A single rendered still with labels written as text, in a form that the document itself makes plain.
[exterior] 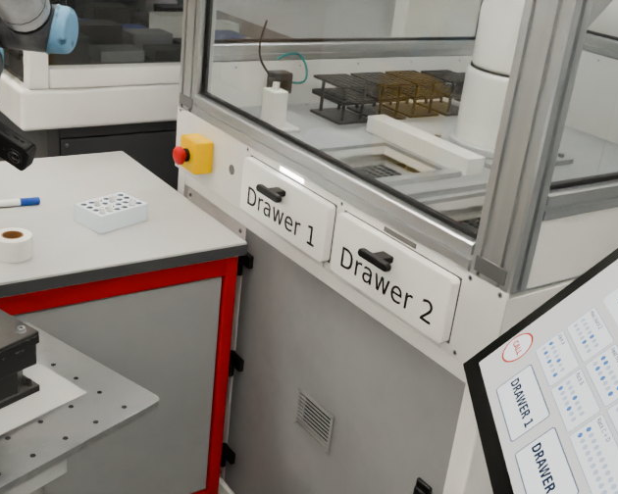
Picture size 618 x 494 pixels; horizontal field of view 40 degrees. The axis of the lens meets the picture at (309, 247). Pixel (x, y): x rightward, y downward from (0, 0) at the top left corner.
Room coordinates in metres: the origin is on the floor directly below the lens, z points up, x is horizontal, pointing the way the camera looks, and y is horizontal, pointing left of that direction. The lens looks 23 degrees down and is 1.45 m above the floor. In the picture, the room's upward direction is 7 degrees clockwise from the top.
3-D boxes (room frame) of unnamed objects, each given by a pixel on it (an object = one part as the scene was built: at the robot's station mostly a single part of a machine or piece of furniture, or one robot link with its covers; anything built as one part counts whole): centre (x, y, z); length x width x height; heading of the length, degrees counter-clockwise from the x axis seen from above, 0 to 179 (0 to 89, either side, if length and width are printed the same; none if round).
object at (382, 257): (1.26, -0.12, 0.91); 0.07 x 0.04 x 0.01; 38
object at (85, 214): (1.63, 0.41, 0.78); 0.12 x 0.08 x 0.04; 144
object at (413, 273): (1.28, -0.14, 0.87); 0.29 x 0.02 x 0.11; 38
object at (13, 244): (1.41, 0.54, 0.78); 0.07 x 0.07 x 0.04
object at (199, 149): (1.78, 0.27, 0.88); 0.07 x 0.05 x 0.07; 38
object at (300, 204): (1.53, 0.06, 0.87); 0.29 x 0.02 x 0.11; 38
